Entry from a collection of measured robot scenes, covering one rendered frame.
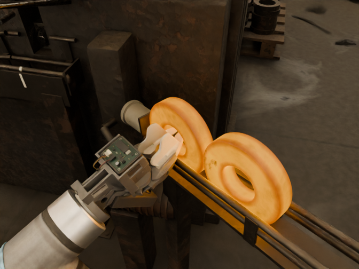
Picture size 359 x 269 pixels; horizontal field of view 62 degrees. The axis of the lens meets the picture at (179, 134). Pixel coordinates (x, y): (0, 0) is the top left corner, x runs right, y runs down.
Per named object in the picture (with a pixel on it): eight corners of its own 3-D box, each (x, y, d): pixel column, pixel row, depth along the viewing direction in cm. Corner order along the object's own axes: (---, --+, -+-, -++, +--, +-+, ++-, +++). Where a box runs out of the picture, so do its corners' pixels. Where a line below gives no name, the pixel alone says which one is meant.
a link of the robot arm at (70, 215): (94, 254, 49) (67, 215, 54) (116, 232, 50) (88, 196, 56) (64, 239, 42) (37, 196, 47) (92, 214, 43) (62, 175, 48)
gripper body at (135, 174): (148, 155, 46) (86, 211, 43) (163, 179, 53) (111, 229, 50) (121, 129, 50) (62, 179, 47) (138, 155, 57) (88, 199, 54)
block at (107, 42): (118, 105, 88) (103, 25, 71) (143, 110, 86) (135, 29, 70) (102, 129, 80) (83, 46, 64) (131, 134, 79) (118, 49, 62)
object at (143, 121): (171, 142, 69) (166, 103, 62) (172, 143, 69) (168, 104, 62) (145, 158, 65) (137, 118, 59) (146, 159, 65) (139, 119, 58)
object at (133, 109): (143, 117, 72) (140, 95, 68) (167, 132, 67) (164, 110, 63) (122, 127, 69) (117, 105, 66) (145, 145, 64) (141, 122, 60)
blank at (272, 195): (215, 115, 48) (200, 124, 47) (303, 161, 39) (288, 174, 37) (215, 181, 58) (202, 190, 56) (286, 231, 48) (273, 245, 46)
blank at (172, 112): (157, 84, 58) (143, 91, 56) (216, 115, 48) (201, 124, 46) (165, 145, 67) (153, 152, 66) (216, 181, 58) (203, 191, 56)
